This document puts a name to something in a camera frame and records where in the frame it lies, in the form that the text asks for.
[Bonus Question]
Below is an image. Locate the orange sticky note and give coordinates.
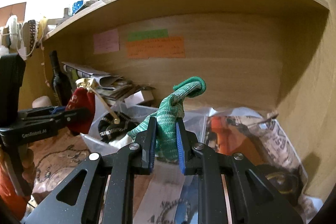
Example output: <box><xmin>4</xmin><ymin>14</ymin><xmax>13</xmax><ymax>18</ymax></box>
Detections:
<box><xmin>126</xmin><ymin>36</ymin><xmax>186</xmax><ymax>59</ymax></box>

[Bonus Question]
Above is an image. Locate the white fluffy toy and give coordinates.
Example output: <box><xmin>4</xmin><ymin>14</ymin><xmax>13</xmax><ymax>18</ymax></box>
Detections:
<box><xmin>1</xmin><ymin>15</ymin><xmax>19</xmax><ymax>56</ymax></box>

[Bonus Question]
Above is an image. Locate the cream mug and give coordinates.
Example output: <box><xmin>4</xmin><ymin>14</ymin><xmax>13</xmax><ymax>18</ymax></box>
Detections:
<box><xmin>32</xmin><ymin>96</ymin><xmax>52</xmax><ymax>109</ymax></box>

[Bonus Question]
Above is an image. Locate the black cap with chains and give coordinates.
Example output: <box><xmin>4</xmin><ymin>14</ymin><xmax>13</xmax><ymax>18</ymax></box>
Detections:
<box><xmin>98</xmin><ymin>112</ymin><xmax>138</xmax><ymax>143</ymax></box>

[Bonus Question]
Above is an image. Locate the pile of magazines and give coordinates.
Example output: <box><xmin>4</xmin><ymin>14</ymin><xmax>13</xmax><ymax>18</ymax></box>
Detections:
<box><xmin>61</xmin><ymin>61</ymin><xmax>156</xmax><ymax>106</ymax></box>

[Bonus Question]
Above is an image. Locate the green knit glove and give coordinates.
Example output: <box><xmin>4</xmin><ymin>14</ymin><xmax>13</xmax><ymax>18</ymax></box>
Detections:
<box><xmin>127</xmin><ymin>76</ymin><xmax>206</xmax><ymax>161</ymax></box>

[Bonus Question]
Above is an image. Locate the dark wine bottle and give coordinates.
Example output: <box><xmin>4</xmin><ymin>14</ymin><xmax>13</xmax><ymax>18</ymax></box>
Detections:
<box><xmin>50</xmin><ymin>51</ymin><xmax>72</xmax><ymax>106</ymax></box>

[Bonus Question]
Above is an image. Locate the hanging black chain strap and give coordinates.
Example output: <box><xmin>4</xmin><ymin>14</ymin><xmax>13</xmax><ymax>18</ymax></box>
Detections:
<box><xmin>27</xmin><ymin>19</ymin><xmax>37</xmax><ymax>57</ymax></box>

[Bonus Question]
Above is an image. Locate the clear plastic bin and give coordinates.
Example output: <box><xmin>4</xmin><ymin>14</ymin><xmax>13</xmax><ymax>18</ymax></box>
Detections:
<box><xmin>81</xmin><ymin>100</ymin><xmax>214</xmax><ymax>162</ymax></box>

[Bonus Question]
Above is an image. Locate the green sticky note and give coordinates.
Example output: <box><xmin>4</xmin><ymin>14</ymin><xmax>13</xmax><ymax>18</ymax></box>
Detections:
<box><xmin>127</xmin><ymin>29</ymin><xmax>169</xmax><ymax>42</ymax></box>

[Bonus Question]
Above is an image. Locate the red velvet pouch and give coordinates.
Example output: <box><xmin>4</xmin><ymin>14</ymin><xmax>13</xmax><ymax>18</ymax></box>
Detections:
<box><xmin>65</xmin><ymin>78</ymin><xmax>120</xmax><ymax>136</ymax></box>

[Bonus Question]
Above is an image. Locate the pink sticky note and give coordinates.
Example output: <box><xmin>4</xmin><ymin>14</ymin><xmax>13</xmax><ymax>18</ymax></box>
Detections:
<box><xmin>93</xmin><ymin>28</ymin><xmax>120</xmax><ymax>54</ymax></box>

